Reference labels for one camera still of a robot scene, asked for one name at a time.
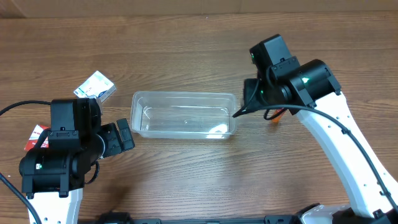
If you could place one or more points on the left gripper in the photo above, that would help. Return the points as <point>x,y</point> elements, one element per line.
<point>115,139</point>

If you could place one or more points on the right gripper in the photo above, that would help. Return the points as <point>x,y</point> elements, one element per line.
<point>250,98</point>

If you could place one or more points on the orange bottle white cap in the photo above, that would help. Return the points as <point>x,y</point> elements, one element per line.
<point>275,118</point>

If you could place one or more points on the white medicine box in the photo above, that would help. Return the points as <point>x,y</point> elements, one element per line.
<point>96,85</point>

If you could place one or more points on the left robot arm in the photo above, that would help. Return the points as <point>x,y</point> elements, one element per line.
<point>53,171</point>

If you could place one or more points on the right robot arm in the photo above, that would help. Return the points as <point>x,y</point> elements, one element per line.
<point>312,94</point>

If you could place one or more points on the clear plastic container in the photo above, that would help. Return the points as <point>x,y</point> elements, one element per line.
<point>183,115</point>

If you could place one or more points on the red medicine box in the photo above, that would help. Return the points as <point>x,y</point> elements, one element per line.
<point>34,137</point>

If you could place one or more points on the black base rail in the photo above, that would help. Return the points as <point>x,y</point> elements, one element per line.
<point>125,218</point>

